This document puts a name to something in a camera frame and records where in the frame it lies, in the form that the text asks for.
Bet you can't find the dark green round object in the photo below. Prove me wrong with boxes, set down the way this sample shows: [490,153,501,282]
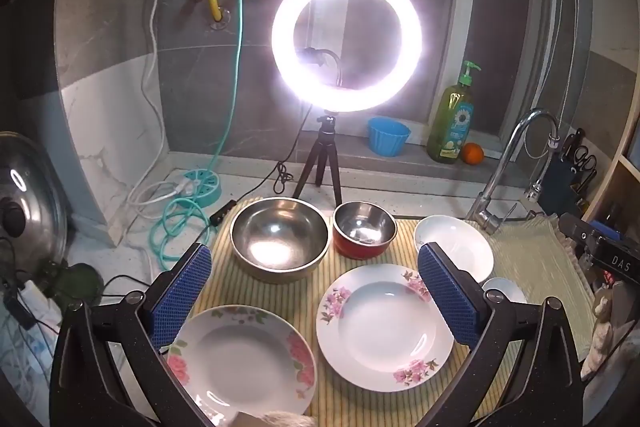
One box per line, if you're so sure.
[47,262,106,308]

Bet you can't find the person's left hand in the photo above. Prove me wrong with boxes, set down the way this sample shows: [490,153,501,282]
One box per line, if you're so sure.
[235,411,317,427]

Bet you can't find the wooden shelf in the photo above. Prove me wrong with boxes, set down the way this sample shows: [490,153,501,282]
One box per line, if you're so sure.
[582,72,640,228]

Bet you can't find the dark knife block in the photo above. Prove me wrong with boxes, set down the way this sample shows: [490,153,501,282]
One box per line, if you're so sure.
[542,129,598,215]

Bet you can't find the black cable with inline controller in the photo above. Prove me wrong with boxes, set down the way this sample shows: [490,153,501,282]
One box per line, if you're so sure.
[197,104,321,228]

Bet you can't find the blue ribbed cup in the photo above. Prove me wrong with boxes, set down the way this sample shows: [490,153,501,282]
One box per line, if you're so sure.
[367,117,412,158]

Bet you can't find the floral white plate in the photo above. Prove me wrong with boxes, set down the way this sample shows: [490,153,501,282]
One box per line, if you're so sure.
[162,304,318,425]
[315,264,456,393]

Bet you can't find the black scissors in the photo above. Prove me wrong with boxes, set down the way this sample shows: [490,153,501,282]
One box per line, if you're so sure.
[572,147,598,192]

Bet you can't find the small red steel bowl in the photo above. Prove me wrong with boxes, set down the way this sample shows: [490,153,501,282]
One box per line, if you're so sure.
[332,202,398,260]

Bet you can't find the yellow striped cloth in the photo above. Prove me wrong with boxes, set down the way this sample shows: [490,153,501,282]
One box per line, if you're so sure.
[165,194,596,427]

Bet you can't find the teal power cable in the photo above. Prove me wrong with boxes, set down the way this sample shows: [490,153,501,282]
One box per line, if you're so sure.
[150,0,256,273]

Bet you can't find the teal round power strip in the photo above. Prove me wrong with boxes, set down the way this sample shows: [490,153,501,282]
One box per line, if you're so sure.
[177,168,222,204]

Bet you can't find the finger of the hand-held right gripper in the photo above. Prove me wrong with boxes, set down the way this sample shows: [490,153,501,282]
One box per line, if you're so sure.
[559,213,608,258]

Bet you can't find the chrome faucet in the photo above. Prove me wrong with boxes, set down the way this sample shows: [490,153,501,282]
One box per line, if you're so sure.
[465,108,561,235]

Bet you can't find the person's right hand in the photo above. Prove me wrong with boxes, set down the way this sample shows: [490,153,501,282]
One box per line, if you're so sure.
[580,289,640,380]

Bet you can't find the small light blue bowl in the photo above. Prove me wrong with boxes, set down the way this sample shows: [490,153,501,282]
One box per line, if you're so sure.
[481,277,528,308]

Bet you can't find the thin black cable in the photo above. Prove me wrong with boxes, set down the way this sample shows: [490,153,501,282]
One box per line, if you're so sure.
[0,232,151,338]

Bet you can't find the black tripod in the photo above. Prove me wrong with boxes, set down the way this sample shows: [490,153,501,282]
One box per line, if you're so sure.
[291,112,343,208]

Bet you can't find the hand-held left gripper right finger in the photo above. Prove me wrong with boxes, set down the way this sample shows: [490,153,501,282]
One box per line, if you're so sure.
[415,242,586,427]

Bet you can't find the green dish soap bottle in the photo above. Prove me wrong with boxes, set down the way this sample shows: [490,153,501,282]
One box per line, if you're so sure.
[426,60,482,165]

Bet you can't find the large steel bowl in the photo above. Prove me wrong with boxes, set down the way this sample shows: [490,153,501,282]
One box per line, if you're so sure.
[230,197,331,284]

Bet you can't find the plain white deep plate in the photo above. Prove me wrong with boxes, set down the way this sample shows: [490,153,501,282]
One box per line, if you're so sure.
[413,214,496,285]

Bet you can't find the black power adapter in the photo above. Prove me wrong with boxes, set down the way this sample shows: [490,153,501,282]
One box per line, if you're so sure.
[2,289,36,328]

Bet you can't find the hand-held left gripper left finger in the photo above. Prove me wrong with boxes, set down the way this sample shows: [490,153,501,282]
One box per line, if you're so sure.
[49,243,221,427]

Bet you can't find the white power cable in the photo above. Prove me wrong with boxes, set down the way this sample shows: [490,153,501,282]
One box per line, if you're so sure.
[127,0,201,208]

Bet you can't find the orange fruit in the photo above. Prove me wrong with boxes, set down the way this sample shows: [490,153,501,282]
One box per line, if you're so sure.
[460,142,485,165]

